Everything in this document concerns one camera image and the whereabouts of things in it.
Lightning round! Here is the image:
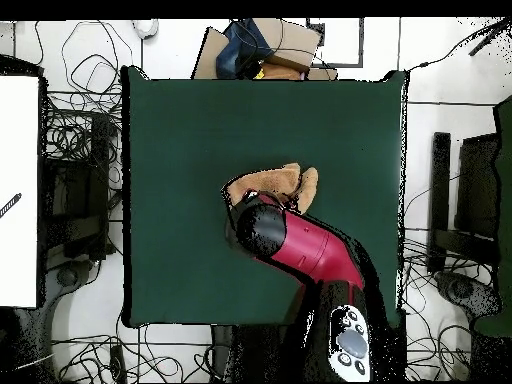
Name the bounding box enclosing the black equipment rack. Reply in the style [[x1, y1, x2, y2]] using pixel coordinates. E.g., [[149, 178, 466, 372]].
[[39, 111, 121, 261]]

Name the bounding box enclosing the white board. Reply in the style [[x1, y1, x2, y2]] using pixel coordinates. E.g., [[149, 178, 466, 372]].
[[0, 75, 41, 309]]

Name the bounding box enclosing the white rounded object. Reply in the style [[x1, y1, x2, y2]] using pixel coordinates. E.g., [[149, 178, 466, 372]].
[[131, 18, 160, 40]]

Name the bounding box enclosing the dark stand foot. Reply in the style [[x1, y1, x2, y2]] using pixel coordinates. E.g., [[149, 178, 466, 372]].
[[46, 259, 97, 291], [434, 270, 502, 319]]

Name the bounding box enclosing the blue bag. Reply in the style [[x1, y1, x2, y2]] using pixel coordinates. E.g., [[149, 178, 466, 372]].
[[215, 18, 273, 80]]

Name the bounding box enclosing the orange terry towel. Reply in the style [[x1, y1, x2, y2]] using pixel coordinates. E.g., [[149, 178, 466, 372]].
[[221, 162, 320, 217]]

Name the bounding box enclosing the orange brown cloth item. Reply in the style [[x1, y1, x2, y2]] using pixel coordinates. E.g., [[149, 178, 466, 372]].
[[259, 62, 305, 81]]

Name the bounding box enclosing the black upright bar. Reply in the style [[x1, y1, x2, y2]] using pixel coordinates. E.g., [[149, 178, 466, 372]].
[[426, 131, 452, 274]]

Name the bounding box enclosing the black panel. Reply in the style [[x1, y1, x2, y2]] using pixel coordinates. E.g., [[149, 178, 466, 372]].
[[454, 133, 501, 241]]

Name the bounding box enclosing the large cardboard box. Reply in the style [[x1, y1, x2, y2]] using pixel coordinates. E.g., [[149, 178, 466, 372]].
[[251, 17, 323, 73]]

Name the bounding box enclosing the dark green table cloth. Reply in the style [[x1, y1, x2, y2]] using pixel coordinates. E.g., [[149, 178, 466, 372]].
[[121, 65, 409, 329]]

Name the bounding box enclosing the black power strip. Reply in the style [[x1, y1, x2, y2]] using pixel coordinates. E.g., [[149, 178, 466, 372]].
[[109, 344, 128, 382]]

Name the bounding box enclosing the striped black rod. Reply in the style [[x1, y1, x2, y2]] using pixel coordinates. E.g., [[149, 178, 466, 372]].
[[0, 192, 23, 219]]

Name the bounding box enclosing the flat cardboard sheet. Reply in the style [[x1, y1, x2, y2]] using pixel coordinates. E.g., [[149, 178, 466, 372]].
[[191, 26, 231, 80]]

